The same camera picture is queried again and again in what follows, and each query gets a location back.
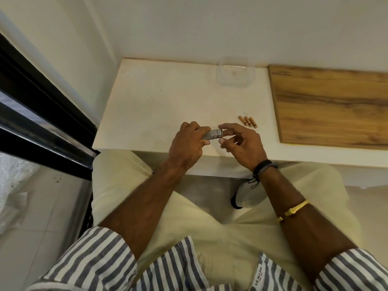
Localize white plastic sheet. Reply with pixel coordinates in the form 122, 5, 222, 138
0, 152, 40, 237

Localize black sliding door frame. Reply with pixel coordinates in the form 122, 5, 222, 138
0, 33, 101, 182

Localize gold bangle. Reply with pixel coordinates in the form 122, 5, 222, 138
276, 199, 310, 224

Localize black cord bracelet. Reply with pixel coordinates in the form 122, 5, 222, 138
247, 159, 279, 190

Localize cream trousers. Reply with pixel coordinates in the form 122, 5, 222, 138
91, 150, 363, 291

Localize person's right forearm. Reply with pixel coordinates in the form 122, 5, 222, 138
257, 166, 359, 285

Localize grey metal flashlight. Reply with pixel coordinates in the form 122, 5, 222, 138
201, 127, 224, 141

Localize clear plastic container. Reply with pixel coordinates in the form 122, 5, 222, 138
216, 57, 256, 88

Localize blue white striped shirt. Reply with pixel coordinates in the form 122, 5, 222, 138
25, 226, 388, 291

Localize person's left forearm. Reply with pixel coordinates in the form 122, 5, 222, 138
98, 162, 183, 261

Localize brown wooden board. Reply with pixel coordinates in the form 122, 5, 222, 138
268, 64, 388, 151

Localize person's right hand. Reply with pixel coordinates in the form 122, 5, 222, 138
218, 123, 269, 173

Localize white shoe with black sole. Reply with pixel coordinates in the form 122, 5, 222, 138
231, 178, 262, 210

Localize person's left hand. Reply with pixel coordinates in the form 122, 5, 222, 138
168, 121, 212, 172

